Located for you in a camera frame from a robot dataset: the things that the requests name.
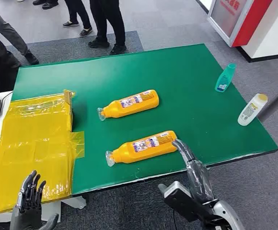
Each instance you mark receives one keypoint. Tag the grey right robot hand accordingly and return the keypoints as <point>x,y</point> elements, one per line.
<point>199,181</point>

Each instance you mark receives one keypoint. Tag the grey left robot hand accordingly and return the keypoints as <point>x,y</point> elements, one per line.
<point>29,212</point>

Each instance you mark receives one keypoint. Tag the orange bottle with clear cap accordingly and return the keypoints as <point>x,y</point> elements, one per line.
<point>141,149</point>
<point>129,106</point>

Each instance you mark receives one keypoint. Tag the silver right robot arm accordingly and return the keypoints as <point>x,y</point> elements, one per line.
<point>227,217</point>

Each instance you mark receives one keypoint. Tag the white bottle with yellow cap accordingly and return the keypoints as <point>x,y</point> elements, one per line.
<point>251,110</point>

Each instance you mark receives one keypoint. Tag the teal plastic bottle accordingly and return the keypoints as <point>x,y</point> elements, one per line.
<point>225,77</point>

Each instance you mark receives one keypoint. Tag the white table foot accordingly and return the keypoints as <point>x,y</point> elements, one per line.
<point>75,203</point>

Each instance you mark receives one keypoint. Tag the yellow plastic wrapped box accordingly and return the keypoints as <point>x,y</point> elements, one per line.
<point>33,143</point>

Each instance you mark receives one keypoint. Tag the green table mat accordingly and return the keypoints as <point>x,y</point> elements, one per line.
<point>189,111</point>

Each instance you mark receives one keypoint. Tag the grey metal bar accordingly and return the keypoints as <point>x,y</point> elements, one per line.
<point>276,100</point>

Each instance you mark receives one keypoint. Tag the person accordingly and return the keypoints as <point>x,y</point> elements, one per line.
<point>0,76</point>
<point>49,4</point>
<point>7,30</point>
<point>110,19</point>
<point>78,9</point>

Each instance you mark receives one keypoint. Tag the red and white display stand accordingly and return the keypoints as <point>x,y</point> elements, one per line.
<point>251,22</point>

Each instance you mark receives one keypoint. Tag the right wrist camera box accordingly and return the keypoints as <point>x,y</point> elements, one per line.
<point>180,198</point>

